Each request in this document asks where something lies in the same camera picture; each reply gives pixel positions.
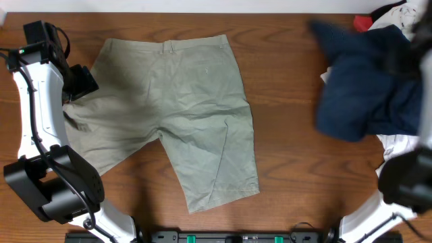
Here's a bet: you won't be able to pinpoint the navy blue garment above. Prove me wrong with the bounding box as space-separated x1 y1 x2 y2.
308 20 425 142

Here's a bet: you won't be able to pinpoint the khaki green shorts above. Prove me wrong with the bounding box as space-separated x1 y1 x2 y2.
63 35 260 213

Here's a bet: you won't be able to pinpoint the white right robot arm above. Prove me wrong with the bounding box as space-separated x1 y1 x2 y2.
326 6 431 242

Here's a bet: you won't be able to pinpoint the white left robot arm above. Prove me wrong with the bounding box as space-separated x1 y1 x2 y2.
1 21 142 242

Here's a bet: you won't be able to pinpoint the white garment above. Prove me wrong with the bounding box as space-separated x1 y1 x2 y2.
319 1 427 176

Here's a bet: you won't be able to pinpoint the black garment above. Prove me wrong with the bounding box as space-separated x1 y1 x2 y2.
370 0 407 22

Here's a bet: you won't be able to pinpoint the red garment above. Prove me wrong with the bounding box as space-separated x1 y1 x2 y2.
353 16 373 32

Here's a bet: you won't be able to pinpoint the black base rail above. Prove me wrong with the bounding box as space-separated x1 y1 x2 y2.
64 230 403 243

